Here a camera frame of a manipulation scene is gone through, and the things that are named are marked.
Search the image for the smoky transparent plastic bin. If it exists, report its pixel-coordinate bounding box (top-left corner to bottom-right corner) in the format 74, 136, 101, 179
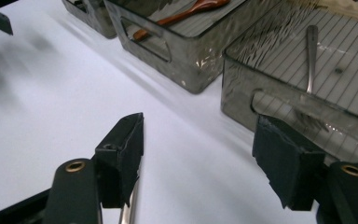
103, 0, 281, 95
220, 0, 358, 176
62, 0, 117, 40

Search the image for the brown wooden spoon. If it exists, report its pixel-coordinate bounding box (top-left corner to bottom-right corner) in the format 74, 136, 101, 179
132, 0, 231, 42

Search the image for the white table cover sheet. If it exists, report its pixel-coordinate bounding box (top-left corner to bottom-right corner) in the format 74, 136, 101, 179
0, 0, 321, 224

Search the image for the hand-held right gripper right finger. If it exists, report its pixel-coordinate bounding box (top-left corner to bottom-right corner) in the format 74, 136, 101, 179
252, 114, 325, 212

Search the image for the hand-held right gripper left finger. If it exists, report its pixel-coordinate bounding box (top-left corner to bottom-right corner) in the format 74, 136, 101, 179
94, 112, 145, 209

